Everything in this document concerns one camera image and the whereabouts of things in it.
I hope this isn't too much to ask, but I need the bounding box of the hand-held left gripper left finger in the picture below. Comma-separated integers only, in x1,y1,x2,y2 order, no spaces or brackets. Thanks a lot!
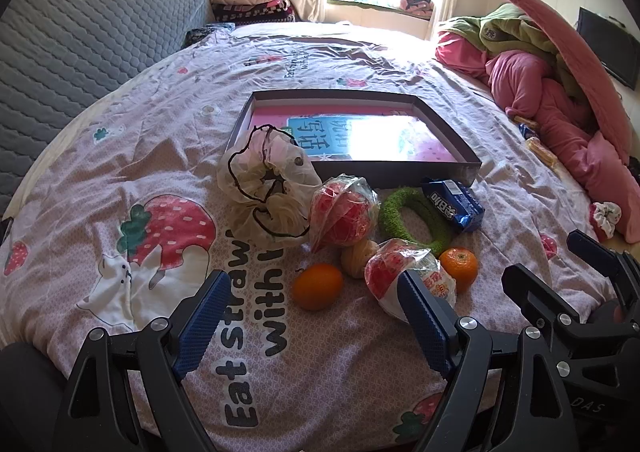
52,269,233,452

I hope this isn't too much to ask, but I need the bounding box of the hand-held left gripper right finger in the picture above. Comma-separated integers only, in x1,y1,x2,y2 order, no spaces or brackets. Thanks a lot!
396,269,578,452

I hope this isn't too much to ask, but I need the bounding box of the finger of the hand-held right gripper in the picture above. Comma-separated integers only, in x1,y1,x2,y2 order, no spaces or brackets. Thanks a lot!
501,265,608,373
567,229,640,313

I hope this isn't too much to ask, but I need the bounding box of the red snack ball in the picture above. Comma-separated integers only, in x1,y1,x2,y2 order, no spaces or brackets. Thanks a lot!
309,173,379,253
364,239,457,323

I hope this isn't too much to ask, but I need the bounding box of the orange fruit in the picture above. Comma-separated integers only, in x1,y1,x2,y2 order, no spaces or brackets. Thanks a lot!
292,263,345,311
439,247,479,293

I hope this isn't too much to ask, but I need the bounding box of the small beige ball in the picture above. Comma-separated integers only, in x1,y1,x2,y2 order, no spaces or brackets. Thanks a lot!
341,239,379,279

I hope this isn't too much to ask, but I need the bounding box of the green fuzzy scrunchie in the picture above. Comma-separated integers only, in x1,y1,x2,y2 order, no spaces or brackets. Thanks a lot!
377,187,453,258

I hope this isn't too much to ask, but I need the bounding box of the blue cookie packet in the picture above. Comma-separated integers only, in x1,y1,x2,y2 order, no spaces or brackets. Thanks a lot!
420,177,486,233

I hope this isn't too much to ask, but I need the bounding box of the cream black-trimmed scrunchie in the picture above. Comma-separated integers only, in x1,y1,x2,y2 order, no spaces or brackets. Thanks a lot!
217,126,323,248

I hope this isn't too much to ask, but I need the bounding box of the dark cardboard box tray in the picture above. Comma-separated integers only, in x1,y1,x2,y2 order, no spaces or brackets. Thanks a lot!
227,90,483,188

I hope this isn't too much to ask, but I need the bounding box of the red white scrunchie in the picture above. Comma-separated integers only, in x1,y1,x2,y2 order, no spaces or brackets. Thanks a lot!
590,201,622,240

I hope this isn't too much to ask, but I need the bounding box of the yellow snack packet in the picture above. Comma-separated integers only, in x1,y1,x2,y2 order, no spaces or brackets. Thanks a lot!
525,136,561,173

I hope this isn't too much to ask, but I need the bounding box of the pink quilt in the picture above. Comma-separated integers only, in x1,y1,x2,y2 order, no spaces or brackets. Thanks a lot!
435,30,640,243

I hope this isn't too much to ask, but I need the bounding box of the strawberry printed bed sheet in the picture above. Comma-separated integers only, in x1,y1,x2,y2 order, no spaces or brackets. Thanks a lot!
0,22,640,452

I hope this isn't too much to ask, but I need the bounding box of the black television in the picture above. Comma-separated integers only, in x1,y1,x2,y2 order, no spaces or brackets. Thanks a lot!
575,6,640,90

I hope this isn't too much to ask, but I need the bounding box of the green blanket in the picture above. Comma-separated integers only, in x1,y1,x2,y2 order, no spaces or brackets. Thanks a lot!
440,2,586,100

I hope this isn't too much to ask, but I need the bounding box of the dark patterned cloth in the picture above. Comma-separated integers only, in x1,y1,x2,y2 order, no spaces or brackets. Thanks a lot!
187,25,236,46

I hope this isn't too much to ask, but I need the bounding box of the patterned cushion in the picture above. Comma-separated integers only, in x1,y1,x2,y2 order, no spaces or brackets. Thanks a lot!
400,0,436,18

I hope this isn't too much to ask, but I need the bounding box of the dark checkered folded blanket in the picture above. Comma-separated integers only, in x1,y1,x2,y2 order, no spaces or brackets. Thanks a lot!
212,0,296,26

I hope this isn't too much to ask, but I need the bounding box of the grey quilted headboard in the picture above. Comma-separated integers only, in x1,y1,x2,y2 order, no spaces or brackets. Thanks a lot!
0,0,216,218

